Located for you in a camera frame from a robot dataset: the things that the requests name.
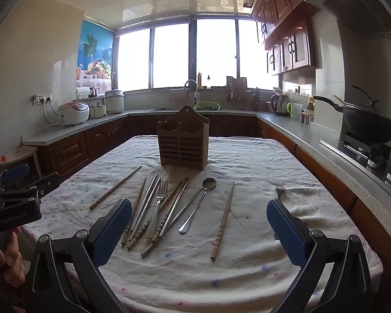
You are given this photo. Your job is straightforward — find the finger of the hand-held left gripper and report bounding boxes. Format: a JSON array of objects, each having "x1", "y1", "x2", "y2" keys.
[
  {"x1": 18, "y1": 172, "x2": 61, "y2": 200},
  {"x1": 0, "y1": 164, "x2": 30, "y2": 192}
]

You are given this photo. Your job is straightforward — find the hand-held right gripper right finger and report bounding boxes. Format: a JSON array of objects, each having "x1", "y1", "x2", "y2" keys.
[{"x1": 266, "y1": 199, "x2": 375, "y2": 313}]

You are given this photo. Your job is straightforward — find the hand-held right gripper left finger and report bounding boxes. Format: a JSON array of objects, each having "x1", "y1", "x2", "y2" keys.
[{"x1": 24, "y1": 198, "x2": 132, "y2": 313}]

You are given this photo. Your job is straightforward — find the metal chopstick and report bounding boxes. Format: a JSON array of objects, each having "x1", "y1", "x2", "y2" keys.
[
  {"x1": 130, "y1": 178, "x2": 162, "y2": 242},
  {"x1": 129, "y1": 173, "x2": 158, "y2": 239},
  {"x1": 152, "y1": 177, "x2": 190, "y2": 244},
  {"x1": 141, "y1": 186, "x2": 204, "y2": 257}
]

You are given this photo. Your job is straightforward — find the metal spoon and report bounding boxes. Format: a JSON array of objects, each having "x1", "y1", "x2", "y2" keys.
[{"x1": 179, "y1": 177, "x2": 217, "y2": 234}]

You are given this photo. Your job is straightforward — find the wooden utensil holder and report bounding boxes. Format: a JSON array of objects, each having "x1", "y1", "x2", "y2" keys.
[{"x1": 157, "y1": 105, "x2": 210, "y2": 172}]

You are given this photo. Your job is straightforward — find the person's left hand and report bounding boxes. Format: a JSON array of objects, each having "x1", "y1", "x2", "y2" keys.
[{"x1": 0, "y1": 226, "x2": 24, "y2": 289}]

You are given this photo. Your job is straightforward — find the white and pink rice cooker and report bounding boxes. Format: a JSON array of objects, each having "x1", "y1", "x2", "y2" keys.
[{"x1": 58, "y1": 102, "x2": 90, "y2": 127}]

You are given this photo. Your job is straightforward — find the floral white tablecloth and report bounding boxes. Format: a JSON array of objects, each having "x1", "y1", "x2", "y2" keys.
[{"x1": 21, "y1": 135, "x2": 383, "y2": 313}]

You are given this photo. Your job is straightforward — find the small white cooker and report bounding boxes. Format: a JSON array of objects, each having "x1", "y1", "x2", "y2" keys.
[{"x1": 89, "y1": 103, "x2": 107, "y2": 119}]

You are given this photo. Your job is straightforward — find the grey countertop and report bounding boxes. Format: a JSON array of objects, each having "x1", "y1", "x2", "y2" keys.
[{"x1": 22, "y1": 107, "x2": 391, "y2": 245}]

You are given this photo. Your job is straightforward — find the large white cooker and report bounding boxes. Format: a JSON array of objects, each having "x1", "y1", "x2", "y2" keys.
[{"x1": 104, "y1": 88, "x2": 125, "y2": 115}]

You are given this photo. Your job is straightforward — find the gas stove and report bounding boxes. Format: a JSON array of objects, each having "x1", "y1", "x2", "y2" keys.
[{"x1": 340, "y1": 130, "x2": 391, "y2": 186}]

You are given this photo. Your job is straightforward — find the spice jar rack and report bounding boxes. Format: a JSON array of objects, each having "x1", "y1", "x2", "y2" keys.
[{"x1": 299, "y1": 109, "x2": 315, "y2": 125}]

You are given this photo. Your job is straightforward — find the steel electric kettle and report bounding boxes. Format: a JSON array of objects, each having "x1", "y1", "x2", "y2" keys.
[{"x1": 270, "y1": 91, "x2": 288, "y2": 116}]

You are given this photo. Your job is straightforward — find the black wok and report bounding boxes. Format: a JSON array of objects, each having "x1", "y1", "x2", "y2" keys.
[{"x1": 313, "y1": 95, "x2": 391, "y2": 144}]

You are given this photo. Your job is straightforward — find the fruit print window blind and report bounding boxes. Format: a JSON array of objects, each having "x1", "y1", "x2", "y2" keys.
[{"x1": 76, "y1": 20, "x2": 115, "y2": 88}]

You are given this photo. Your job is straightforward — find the wok lid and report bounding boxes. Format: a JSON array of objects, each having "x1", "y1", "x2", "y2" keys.
[{"x1": 342, "y1": 85, "x2": 391, "y2": 118}]

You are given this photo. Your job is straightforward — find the wooden cutlery rack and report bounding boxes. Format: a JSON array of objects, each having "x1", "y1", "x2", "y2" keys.
[{"x1": 226, "y1": 76, "x2": 248, "y2": 103}]

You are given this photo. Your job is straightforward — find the metal faucet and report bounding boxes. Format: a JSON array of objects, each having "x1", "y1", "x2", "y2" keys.
[{"x1": 183, "y1": 80, "x2": 200, "y2": 105}]

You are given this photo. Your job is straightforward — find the kitchen window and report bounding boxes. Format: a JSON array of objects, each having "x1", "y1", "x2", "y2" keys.
[{"x1": 115, "y1": 18, "x2": 281, "y2": 92}]

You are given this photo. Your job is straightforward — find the wooden upper cabinets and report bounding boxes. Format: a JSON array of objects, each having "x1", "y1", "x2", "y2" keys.
[{"x1": 251, "y1": 0, "x2": 320, "y2": 74}]

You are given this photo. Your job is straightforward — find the steel range hood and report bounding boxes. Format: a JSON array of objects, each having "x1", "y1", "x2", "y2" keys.
[{"x1": 300, "y1": 0, "x2": 391, "y2": 40}]

